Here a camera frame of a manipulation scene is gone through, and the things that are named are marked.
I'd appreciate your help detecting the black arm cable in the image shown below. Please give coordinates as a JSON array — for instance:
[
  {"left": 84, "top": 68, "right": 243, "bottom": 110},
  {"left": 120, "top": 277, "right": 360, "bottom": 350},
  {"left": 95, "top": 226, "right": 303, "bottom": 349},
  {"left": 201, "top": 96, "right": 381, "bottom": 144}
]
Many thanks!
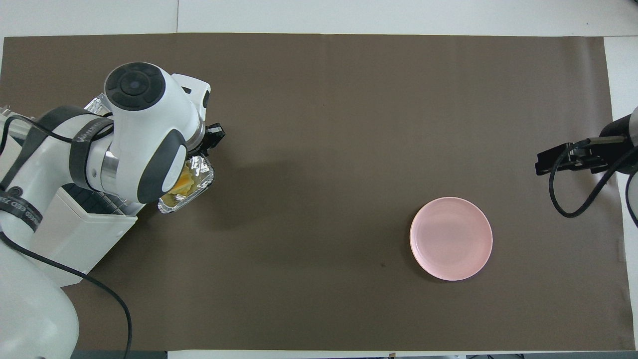
[
  {"left": 548, "top": 140, "right": 638, "bottom": 227},
  {"left": 0, "top": 115, "right": 133, "bottom": 359}
]

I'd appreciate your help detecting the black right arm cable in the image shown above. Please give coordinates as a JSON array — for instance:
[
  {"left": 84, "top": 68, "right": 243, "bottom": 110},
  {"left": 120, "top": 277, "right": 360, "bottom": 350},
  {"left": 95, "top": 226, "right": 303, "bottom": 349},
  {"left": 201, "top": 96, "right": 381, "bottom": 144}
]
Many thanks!
[{"left": 548, "top": 140, "right": 638, "bottom": 227}]

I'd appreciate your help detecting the aluminium foil tray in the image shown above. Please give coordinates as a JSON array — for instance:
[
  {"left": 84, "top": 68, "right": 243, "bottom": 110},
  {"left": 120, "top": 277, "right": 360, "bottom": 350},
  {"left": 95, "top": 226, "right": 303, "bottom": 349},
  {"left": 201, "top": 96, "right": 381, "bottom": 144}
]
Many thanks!
[{"left": 158, "top": 155, "right": 215, "bottom": 214}]

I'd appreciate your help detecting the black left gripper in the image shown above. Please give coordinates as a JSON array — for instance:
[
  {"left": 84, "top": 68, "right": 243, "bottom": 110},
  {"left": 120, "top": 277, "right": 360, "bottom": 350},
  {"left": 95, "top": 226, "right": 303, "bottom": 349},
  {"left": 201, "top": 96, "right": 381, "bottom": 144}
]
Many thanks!
[{"left": 189, "top": 123, "right": 226, "bottom": 155}]

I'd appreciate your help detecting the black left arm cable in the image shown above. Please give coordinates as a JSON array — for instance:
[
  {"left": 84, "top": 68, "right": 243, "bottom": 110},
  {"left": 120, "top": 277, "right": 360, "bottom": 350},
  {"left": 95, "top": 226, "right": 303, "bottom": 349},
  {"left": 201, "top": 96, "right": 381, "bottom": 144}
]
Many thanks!
[{"left": 0, "top": 115, "right": 133, "bottom": 359}]

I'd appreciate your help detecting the brown table mat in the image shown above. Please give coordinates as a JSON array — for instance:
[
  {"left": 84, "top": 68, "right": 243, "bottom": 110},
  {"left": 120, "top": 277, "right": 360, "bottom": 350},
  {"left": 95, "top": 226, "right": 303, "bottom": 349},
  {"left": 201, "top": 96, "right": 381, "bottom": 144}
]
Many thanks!
[{"left": 0, "top": 33, "right": 635, "bottom": 351}]

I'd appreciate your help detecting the pink round plate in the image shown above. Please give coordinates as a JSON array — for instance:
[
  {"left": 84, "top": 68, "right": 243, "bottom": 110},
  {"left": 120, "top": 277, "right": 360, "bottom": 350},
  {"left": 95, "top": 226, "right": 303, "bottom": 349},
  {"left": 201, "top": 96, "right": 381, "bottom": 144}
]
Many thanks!
[{"left": 410, "top": 197, "right": 493, "bottom": 281}]

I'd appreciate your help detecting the oven wire rack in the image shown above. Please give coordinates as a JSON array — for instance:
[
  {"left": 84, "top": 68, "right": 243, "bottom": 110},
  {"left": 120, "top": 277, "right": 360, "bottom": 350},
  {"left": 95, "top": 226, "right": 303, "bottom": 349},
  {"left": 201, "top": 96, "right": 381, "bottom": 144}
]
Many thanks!
[{"left": 62, "top": 183, "right": 125, "bottom": 216}]

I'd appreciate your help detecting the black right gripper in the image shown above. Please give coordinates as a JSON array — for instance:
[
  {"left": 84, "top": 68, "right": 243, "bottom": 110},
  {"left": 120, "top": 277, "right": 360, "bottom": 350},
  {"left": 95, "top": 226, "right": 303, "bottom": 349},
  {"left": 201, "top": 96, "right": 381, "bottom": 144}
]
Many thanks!
[{"left": 536, "top": 144, "right": 624, "bottom": 176}]

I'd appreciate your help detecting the cream toaster oven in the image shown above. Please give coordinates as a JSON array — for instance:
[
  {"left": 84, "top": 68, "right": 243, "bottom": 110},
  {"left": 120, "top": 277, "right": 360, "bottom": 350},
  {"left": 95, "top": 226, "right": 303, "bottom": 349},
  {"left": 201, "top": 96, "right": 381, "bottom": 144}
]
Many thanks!
[{"left": 0, "top": 105, "right": 139, "bottom": 287}]

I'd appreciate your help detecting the glass oven door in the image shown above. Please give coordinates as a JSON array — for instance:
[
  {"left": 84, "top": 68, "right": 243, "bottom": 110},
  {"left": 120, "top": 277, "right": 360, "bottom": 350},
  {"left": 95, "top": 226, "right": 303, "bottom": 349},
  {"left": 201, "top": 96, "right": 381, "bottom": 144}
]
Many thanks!
[{"left": 82, "top": 95, "right": 115, "bottom": 119}]

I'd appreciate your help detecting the golden ridged bread loaf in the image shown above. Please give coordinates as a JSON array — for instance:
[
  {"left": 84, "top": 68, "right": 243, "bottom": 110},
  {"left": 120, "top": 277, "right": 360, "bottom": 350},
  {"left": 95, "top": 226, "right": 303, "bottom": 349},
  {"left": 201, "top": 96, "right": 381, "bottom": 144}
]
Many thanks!
[{"left": 172, "top": 167, "right": 195, "bottom": 197}]

